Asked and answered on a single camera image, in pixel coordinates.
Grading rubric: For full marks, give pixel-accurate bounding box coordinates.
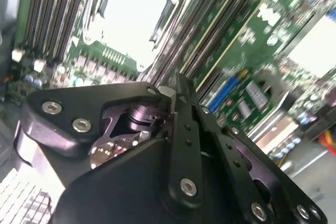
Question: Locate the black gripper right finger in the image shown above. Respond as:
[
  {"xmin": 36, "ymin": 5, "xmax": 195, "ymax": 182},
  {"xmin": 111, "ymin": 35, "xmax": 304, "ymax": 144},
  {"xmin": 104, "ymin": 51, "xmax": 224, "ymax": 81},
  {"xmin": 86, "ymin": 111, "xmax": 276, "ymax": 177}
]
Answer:
[{"xmin": 186, "ymin": 77, "xmax": 329, "ymax": 224}]

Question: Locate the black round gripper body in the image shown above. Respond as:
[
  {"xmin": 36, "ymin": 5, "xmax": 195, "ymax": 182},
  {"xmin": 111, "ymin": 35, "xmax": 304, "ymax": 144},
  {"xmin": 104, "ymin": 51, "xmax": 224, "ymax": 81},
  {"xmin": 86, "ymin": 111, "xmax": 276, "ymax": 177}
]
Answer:
[{"xmin": 54, "ymin": 103, "xmax": 245, "ymax": 224}]

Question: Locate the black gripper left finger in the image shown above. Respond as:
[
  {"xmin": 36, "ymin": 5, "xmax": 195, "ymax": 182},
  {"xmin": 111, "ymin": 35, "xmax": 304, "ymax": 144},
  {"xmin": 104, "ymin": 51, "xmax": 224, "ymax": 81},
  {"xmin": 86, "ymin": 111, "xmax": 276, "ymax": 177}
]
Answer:
[{"xmin": 13, "ymin": 73, "xmax": 206, "ymax": 210}]

